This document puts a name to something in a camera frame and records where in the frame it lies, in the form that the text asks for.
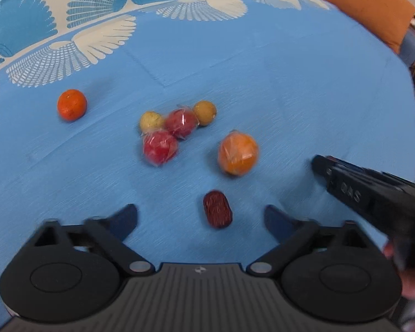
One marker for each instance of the plastic-wrapped orange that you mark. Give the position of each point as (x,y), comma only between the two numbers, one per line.
(238,154)

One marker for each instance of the blue fan-print blanket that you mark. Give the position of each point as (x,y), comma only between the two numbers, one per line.
(228,58)

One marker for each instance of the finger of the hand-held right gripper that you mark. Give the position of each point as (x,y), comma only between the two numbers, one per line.
(321,171)

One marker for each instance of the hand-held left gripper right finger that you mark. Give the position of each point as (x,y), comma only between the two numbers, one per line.
(276,219)

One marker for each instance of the mandarin orange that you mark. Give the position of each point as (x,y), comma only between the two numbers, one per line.
(72,105)

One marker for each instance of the plastic-wrapped red apple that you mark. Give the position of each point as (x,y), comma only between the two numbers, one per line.
(160,147)
(180,122)

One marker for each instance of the dried red date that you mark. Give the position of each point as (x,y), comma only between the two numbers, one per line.
(217,209)

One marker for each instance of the yellow-brown round fruit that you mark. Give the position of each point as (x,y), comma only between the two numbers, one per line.
(205,112)
(150,121)

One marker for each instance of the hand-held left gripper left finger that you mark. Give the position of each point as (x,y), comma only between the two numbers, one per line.
(125,218)

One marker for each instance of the orange pillow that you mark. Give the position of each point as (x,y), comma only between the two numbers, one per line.
(366,7)

